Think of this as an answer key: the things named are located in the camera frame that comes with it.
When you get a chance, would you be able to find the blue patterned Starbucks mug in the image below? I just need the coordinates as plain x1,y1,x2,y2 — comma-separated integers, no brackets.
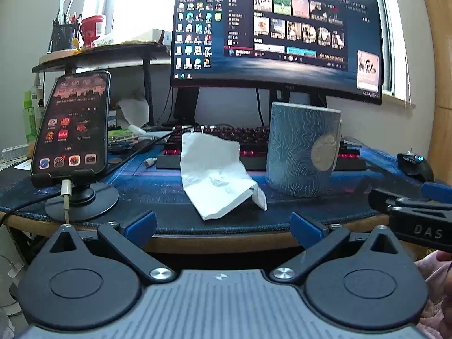
266,102,342,197

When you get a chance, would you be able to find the white paper towel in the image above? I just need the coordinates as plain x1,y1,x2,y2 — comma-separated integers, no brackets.
180,132,267,220

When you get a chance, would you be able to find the person's hand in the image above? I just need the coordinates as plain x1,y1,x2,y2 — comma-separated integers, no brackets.
437,251,452,338

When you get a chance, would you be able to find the black computer mouse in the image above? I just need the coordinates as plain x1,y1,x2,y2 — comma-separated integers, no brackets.
396,151,434,182

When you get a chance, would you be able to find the blue desk mat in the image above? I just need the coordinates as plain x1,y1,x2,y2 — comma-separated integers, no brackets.
0,144,452,236

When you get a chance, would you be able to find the black smartphone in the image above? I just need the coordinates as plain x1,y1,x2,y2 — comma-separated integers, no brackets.
31,70,111,182

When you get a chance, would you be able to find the black backlit mechanical keyboard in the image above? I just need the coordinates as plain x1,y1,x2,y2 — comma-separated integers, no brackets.
156,125,367,171

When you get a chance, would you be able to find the green bottle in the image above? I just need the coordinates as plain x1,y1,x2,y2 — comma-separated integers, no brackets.
23,91,37,143

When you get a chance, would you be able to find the crumpled white tissue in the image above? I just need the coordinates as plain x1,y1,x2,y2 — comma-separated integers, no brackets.
116,98,149,128

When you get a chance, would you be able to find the black computer monitor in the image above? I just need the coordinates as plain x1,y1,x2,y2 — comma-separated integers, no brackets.
171,0,383,106

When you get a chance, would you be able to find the wooden wardrobe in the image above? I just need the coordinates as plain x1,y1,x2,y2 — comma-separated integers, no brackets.
424,0,451,184

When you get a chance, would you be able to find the black desk shelf riser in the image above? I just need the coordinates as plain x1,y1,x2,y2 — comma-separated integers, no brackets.
31,42,171,125

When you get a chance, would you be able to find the black mesh pen holder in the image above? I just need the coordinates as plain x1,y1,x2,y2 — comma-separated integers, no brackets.
50,21,79,52

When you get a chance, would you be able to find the red cup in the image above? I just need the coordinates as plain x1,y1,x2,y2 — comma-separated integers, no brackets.
81,15,106,47

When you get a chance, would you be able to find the phone charging cable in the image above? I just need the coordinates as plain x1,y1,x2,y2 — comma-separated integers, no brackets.
0,126,185,228

